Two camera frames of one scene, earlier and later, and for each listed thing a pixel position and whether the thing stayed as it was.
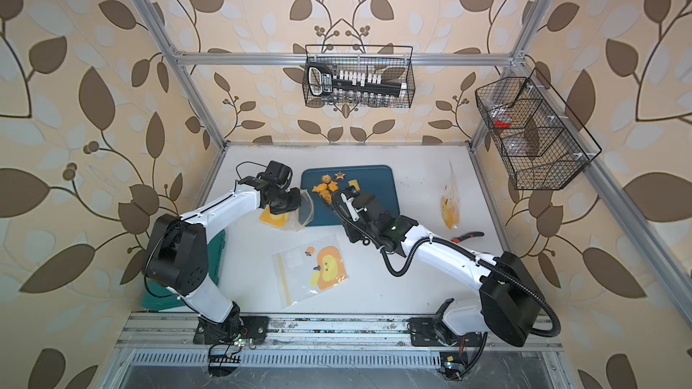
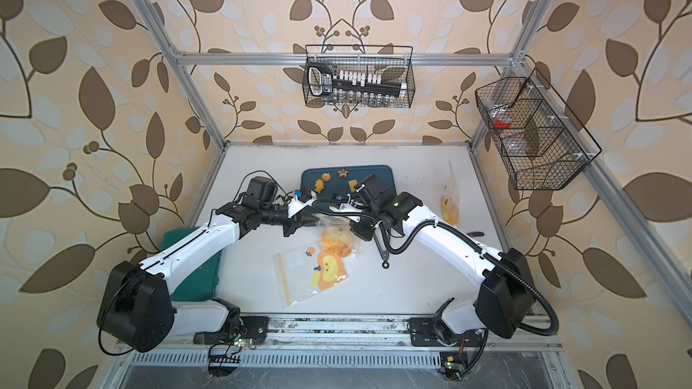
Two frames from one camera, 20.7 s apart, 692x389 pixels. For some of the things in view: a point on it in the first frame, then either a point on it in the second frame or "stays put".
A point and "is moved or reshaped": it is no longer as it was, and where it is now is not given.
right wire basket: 542,144 stays put
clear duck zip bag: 450,202 stays put
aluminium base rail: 179,332 stays put
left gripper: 295,202 to 296,221
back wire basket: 354,76 stays put
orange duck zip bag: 294,220 is moved or reshaped
